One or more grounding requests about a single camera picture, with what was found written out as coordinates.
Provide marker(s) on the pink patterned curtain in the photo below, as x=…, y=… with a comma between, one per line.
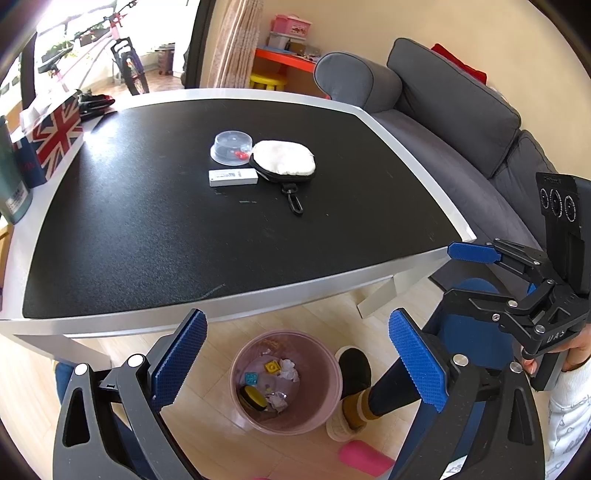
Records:
x=235, y=47

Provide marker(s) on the pink trash bin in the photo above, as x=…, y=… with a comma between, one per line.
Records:
x=311, y=401

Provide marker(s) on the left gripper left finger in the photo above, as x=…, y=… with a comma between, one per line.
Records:
x=171, y=358

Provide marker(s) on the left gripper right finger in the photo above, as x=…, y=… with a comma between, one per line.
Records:
x=426, y=367

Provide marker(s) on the pink storage box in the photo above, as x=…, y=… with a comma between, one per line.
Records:
x=290, y=25

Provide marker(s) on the clear round plastic container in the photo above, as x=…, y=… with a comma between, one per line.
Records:
x=231, y=148

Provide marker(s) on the white pink bicycle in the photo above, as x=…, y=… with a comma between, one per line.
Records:
x=90, y=43

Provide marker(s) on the grey sofa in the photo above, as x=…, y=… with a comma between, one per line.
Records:
x=462, y=132

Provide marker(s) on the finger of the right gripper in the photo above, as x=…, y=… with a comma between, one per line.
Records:
x=483, y=254
x=482, y=306

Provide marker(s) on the pink slipper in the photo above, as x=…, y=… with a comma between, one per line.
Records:
x=365, y=458

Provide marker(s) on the teal toy brick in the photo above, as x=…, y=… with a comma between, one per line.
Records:
x=251, y=378

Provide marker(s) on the white tissue front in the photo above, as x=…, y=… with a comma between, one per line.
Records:
x=288, y=370

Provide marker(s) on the teal thermos bottle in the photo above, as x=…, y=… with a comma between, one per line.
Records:
x=15, y=196

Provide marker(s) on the orange kids table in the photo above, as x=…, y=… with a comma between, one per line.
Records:
x=298, y=72

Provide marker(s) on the yellow toy brick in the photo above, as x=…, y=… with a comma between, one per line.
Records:
x=272, y=367

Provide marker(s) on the yellow plastic stool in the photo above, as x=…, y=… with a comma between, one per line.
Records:
x=268, y=82

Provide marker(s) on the beige slipper on foot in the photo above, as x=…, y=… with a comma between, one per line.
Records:
x=348, y=419

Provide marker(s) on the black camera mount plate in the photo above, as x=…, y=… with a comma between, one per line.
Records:
x=565, y=206

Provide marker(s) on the person right hand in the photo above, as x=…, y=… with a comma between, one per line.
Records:
x=578, y=350

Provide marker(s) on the green white digital timer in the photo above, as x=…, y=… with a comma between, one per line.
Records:
x=232, y=177

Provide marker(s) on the union jack tissue box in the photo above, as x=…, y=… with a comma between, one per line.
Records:
x=40, y=149

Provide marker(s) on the black gloves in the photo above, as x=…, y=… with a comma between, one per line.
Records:
x=93, y=106

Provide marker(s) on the red cushion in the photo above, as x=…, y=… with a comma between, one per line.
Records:
x=477, y=74

